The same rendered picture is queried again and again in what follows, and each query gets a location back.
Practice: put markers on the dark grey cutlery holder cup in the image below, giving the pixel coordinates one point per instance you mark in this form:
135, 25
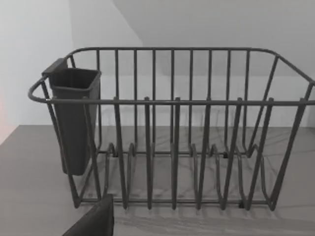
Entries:
73, 123

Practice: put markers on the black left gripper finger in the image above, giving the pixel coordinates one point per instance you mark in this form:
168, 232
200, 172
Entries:
98, 218

